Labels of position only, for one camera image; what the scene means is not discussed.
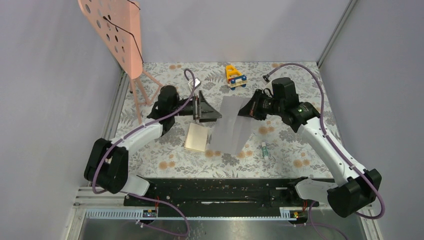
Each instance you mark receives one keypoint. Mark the beige lined letter paper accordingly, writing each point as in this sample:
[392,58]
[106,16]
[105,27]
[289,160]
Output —
[196,139]

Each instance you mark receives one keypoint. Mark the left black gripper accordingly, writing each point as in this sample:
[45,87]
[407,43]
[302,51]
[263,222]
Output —
[206,112]

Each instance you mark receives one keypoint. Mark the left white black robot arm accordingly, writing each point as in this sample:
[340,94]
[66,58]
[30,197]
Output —
[108,164]

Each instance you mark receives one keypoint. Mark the pink perforated music stand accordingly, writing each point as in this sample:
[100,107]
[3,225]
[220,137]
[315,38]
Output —
[118,24]

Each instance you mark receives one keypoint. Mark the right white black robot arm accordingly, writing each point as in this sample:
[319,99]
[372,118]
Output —
[354,186]

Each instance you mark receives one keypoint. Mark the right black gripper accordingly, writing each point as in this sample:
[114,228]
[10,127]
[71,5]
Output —
[253,109]

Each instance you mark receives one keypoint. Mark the green white glue stick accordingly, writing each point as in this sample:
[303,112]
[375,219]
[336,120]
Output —
[265,152]

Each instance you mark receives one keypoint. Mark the yellow blue toy car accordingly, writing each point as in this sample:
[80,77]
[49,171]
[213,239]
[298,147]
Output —
[235,78]

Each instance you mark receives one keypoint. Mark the grey lavender envelope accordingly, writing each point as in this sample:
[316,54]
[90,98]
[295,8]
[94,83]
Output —
[231,132]

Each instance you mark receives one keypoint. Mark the white slotted cable duct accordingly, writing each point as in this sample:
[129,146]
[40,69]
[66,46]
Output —
[143,214]

